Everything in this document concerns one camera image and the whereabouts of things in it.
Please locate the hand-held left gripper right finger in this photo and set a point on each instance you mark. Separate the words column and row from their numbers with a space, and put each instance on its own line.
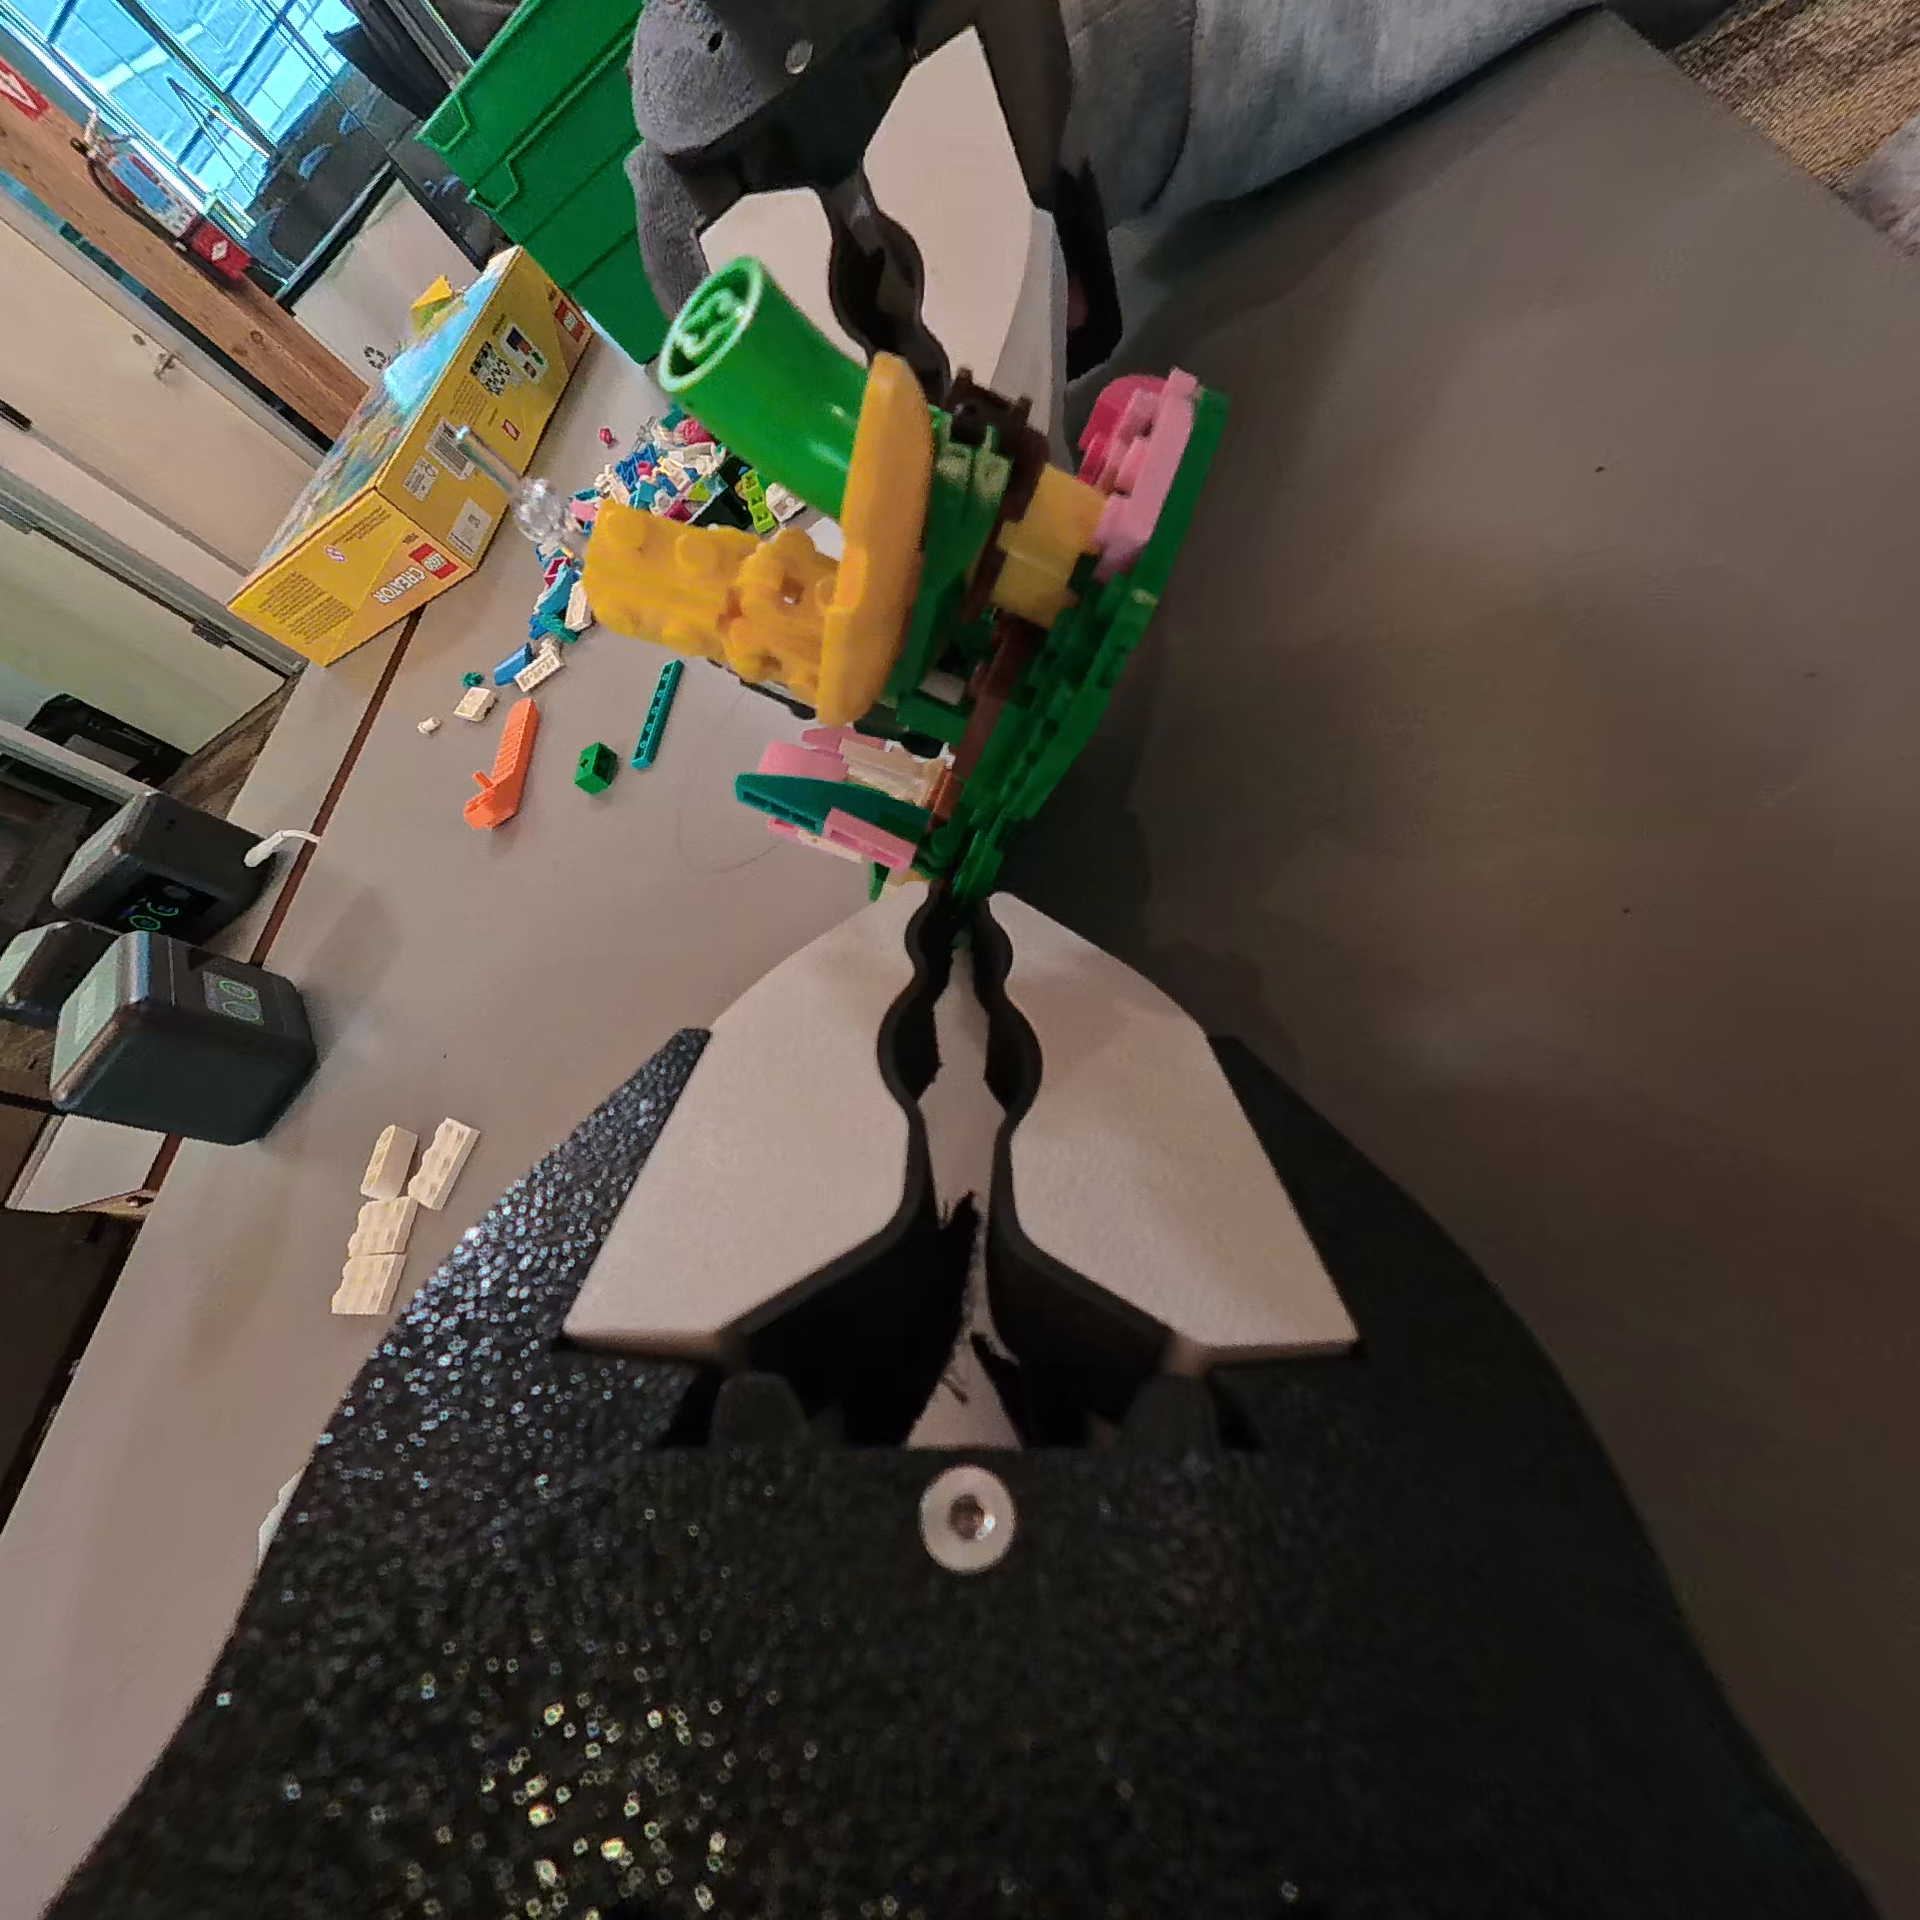
column 1167, row 1185

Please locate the small green lego brick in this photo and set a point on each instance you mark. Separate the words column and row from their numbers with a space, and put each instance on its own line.
column 600, row 771

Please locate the green plastic bin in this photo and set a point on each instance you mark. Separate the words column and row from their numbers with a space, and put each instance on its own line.
column 556, row 152

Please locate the orange brick separator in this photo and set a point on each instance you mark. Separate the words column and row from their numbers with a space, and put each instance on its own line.
column 507, row 765

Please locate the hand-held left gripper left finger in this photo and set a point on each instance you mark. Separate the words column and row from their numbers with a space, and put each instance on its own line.
column 780, row 1169

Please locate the person in grey hoodie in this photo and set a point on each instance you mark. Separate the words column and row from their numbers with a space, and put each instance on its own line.
column 1290, row 104

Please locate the dark grey power bank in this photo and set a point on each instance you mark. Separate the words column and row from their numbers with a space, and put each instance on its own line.
column 42, row 975
column 182, row 1044
column 157, row 875

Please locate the green lego flower model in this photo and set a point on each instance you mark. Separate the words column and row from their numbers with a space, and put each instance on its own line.
column 885, row 526

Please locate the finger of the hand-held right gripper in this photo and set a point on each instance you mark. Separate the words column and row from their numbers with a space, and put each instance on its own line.
column 974, row 225
column 780, row 225

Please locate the yellow lego box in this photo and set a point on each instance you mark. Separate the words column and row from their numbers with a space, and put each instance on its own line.
column 404, row 462

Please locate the pile of loose lego pieces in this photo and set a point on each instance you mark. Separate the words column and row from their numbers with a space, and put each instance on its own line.
column 658, row 462

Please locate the teal lego beam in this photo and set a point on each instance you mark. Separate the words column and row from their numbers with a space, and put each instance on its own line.
column 655, row 713

